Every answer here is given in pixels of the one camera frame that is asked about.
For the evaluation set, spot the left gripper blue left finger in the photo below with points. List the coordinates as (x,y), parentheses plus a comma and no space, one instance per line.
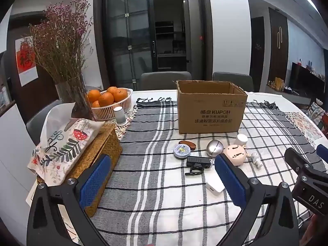
(45,223)

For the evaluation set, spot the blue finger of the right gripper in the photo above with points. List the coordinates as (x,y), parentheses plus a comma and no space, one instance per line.
(296,161)
(322,152)

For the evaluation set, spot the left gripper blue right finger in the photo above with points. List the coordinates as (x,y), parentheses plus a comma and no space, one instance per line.
(279,225)

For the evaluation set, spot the small white figurine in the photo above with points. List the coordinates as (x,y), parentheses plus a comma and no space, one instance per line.
(256,160)

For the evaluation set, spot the small white jar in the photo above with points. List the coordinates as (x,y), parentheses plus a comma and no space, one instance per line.
(241,140)

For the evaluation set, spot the pink deer toy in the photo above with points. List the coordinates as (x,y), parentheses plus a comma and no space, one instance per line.
(236,154)

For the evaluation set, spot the white power adapter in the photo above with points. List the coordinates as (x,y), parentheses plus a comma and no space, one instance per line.
(215,187)

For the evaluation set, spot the silver ball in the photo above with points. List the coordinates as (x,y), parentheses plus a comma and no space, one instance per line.
(214,148)

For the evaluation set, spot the black camera device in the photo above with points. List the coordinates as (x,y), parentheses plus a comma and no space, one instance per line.
(197,162)

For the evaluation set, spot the brown oval case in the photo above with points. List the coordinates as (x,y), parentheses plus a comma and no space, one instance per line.
(192,145)

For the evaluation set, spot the round blue tin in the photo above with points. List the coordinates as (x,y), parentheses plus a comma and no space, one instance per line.
(181,151)

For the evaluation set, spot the person's right hand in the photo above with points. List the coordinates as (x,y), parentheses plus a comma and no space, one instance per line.
(316,232)

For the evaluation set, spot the patterned floral mat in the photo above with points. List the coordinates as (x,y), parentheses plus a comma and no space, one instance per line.
(306,126)

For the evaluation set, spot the black television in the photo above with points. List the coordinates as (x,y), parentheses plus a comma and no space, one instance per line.
(303,81)

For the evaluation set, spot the floral fabric cover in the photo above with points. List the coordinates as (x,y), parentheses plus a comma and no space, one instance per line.
(63,140)

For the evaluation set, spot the right grey chair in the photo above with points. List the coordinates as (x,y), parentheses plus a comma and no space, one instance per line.
(242,80)

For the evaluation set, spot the grey chair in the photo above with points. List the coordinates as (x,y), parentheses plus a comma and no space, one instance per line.
(242,80)
(162,80)

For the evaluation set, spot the woven wicker tissue box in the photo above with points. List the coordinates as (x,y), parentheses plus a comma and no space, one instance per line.
(106,142)

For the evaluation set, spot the black clip earpiece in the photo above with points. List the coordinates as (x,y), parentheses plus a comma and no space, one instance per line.
(195,171)

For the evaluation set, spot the brown cardboard box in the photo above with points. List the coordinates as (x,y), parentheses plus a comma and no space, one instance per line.
(209,106)

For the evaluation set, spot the grey plaid tablecloth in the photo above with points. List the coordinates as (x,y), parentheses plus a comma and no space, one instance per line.
(151,199)

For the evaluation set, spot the white fruit basket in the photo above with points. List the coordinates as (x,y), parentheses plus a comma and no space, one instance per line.
(107,113)

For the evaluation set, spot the glass vase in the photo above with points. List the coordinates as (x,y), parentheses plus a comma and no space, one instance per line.
(74,91)

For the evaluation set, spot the orange fruit left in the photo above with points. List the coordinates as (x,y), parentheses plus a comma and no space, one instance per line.
(93,95)

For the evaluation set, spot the orange fruit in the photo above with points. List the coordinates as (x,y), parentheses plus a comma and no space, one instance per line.
(106,99)
(120,94)
(93,95)

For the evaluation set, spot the orange fruit front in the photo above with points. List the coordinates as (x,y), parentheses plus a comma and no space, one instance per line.
(106,99)

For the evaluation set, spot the orange fruit right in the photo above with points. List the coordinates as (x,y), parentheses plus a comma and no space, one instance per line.
(120,94)

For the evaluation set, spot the left grey chair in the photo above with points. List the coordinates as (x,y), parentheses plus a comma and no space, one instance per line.
(162,80)

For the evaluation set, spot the red poster on door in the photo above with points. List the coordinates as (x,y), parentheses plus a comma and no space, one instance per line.
(25,61)

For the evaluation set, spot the grey refrigerator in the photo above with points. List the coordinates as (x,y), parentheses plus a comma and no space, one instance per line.
(193,36)

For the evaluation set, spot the dried purple flowers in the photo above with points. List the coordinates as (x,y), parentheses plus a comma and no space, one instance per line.
(57,43)

